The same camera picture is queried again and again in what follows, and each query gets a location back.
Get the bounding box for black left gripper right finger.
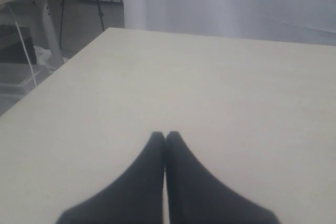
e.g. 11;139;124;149
165;131;279;223

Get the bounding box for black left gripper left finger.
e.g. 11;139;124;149
57;132;165;223

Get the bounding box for grey flat case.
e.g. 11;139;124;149
0;63;50;95

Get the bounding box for dark box under desk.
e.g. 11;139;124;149
0;24;37;65

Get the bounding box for white backdrop curtain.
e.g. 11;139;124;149
123;0;335;46

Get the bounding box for white cable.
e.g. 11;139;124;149
6;3;38;88

